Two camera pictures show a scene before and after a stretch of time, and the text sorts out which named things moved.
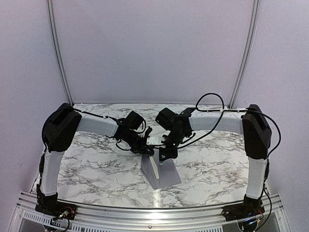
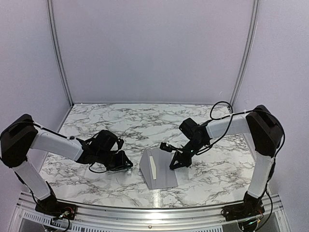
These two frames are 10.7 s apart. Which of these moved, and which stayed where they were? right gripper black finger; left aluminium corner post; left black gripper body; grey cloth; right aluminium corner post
Moved: right gripper black finger; left black gripper body
Stayed: right aluminium corner post; grey cloth; left aluminium corner post
